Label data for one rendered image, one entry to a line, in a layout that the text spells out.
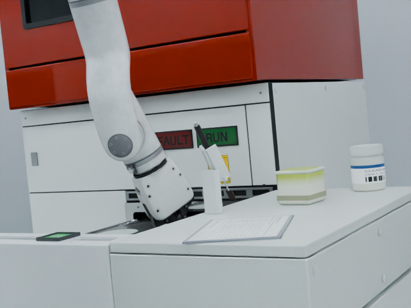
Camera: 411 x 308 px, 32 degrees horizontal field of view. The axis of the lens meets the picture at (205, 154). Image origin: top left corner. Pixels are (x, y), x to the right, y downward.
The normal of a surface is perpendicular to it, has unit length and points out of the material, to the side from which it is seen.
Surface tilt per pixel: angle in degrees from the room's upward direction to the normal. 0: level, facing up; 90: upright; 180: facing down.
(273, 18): 90
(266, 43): 90
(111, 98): 78
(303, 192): 90
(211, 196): 90
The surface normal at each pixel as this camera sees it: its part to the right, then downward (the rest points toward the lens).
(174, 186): 0.52, 0.00
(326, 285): 0.85, -0.05
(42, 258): -0.52, 0.09
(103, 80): -0.22, -0.42
